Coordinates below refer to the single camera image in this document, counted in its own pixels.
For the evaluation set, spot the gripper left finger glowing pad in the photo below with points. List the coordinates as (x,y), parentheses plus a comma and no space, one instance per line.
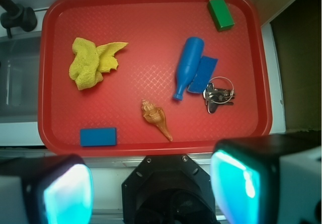
(55,189)

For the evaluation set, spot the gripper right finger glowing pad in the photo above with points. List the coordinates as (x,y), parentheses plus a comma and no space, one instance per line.
(268,179)

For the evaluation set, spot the yellow cloth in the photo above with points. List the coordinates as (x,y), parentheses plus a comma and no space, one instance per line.
(92,61)

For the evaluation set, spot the blue cloth strip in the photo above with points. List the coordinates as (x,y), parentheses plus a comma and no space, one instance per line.
(203,75)

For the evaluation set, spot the blue rectangular block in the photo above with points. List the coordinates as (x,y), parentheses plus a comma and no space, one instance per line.
(98,137)

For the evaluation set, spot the orange conch seashell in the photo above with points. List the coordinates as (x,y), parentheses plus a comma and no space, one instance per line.
(155,116)

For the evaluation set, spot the metal sink basin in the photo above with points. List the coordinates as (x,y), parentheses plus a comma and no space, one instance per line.
(20,60)

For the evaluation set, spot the red plastic tray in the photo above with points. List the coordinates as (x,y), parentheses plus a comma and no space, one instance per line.
(156,31)

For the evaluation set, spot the blue plastic bottle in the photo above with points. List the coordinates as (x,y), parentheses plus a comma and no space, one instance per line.
(188,65)

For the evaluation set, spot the green rectangular block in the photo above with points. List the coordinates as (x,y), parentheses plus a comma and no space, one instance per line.
(221,15)

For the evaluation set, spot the black octagonal mount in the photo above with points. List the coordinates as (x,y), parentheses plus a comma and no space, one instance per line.
(168,189)

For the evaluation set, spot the silver keys on ring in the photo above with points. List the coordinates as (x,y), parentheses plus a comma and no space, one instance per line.
(215,97)

